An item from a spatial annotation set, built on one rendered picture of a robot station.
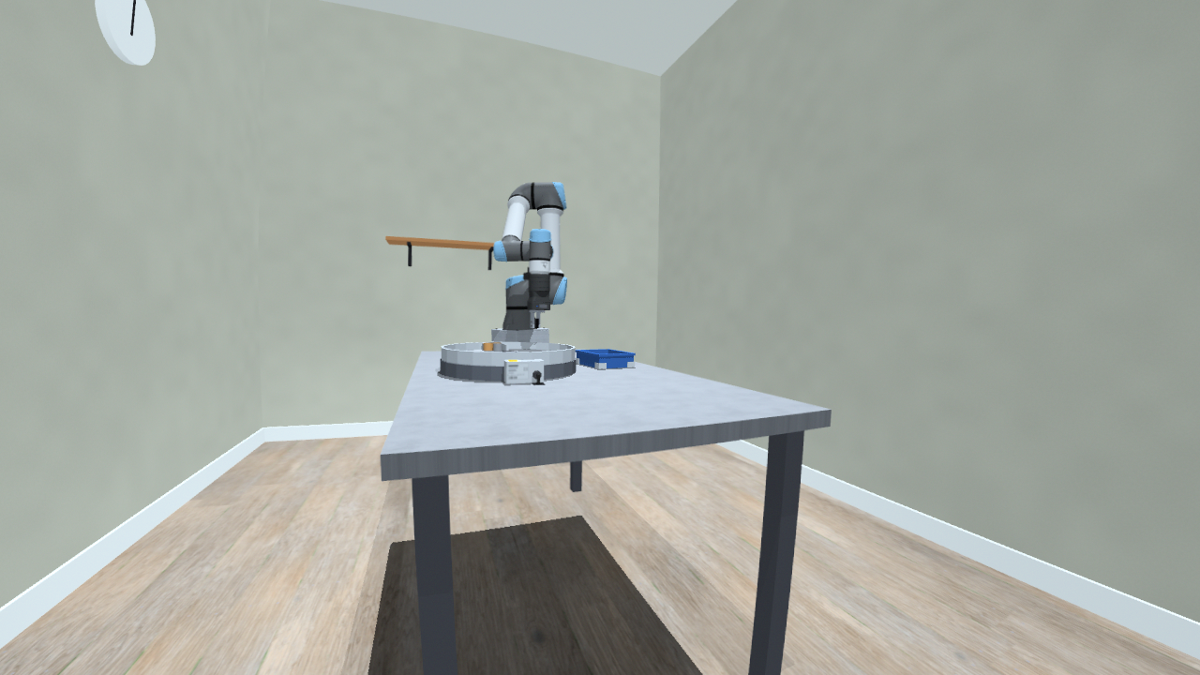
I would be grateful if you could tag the blue open crate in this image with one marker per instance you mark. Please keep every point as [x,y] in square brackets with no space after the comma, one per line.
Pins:
[605,358]

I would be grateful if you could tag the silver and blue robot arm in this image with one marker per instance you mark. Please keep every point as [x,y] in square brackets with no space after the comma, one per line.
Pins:
[549,201]

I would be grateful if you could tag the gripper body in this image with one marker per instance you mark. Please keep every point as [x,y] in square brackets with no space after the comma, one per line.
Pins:
[539,285]

